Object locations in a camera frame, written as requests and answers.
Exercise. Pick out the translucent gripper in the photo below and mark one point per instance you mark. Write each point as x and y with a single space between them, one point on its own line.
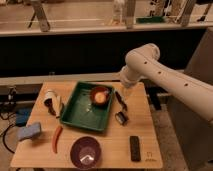
126 92

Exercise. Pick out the blue sponge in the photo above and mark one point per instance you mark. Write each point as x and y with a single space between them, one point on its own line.
29 132

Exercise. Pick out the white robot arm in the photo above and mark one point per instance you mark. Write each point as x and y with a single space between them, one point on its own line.
143 61

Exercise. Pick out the black brush tool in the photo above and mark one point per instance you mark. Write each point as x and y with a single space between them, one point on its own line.
121 116

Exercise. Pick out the green plastic tray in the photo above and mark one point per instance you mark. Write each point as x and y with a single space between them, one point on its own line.
81 112

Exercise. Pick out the black remote control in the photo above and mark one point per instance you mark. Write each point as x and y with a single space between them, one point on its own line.
135 148

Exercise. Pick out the purple plastic bowl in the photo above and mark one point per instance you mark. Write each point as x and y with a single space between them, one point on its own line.
85 153

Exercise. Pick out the blue box on floor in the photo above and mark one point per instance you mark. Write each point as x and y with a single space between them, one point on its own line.
22 116

